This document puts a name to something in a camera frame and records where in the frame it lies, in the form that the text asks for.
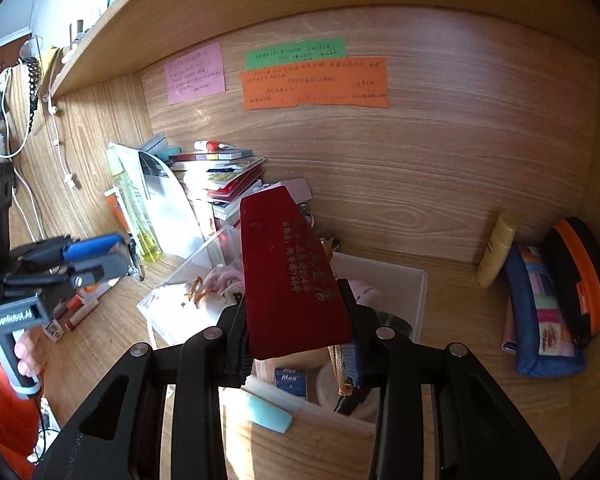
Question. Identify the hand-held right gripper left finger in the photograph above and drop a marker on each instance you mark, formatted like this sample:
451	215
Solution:
232	355

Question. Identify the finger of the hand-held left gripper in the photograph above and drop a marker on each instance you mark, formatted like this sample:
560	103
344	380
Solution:
105	265
92	247

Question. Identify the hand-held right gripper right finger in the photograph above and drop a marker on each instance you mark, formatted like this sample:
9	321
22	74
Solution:
357	365

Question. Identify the clear plastic storage bin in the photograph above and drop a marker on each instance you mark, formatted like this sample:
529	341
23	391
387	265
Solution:
395	285

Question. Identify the dark red booklet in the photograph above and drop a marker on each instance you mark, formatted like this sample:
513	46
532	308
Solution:
290	270

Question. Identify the wooden desktop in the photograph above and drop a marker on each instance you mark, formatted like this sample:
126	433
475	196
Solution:
455	350

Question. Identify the person's left hand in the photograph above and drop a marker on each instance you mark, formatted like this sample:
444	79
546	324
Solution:
30	357

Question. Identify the round white lidded container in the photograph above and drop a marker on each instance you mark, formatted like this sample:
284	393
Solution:
325	385

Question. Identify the orange packet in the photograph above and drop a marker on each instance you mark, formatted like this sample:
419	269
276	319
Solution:
117	210

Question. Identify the yellow-green bottle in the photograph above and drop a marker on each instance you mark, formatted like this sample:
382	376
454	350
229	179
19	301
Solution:
140	220

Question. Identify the red marker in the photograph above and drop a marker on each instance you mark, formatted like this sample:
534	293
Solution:
80	315

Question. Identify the small blue box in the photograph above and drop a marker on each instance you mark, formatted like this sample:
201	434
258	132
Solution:
290	382

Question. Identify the teal plastic piece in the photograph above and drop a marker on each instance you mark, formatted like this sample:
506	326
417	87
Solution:
270	412

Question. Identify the clear plastic bag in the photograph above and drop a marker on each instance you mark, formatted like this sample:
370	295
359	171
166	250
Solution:
180	310

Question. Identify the small white labelled box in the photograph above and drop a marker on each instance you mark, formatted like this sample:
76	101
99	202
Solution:
54	332

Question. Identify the white booklet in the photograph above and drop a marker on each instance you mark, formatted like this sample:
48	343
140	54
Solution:
170	210

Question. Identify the stack of books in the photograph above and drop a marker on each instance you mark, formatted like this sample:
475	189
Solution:
230	180

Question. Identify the thin pink pouch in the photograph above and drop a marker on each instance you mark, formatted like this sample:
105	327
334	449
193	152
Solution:
509	332

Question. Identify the white red tube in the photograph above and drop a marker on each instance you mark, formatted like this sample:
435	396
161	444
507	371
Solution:
215	145

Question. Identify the blue patchwork pencil case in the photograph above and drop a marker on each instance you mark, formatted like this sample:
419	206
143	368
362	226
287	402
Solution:
525	310

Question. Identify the white cardboard box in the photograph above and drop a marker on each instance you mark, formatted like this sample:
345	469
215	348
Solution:
297	190

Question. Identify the yellow cream tube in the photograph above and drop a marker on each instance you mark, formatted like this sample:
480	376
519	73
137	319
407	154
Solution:
497	250

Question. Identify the person's red clothing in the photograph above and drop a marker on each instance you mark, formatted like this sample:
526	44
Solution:
5	425

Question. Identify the pink paper note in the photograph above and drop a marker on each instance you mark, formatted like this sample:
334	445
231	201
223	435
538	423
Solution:
195	72

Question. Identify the black orange zip case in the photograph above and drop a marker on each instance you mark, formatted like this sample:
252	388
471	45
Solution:
580	270

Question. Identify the orange paper note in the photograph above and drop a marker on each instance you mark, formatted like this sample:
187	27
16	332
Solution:
315	85

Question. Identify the green paper note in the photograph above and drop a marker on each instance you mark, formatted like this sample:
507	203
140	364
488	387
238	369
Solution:
295	54

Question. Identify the wooden shelf board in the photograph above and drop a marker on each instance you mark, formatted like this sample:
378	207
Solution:
230	0

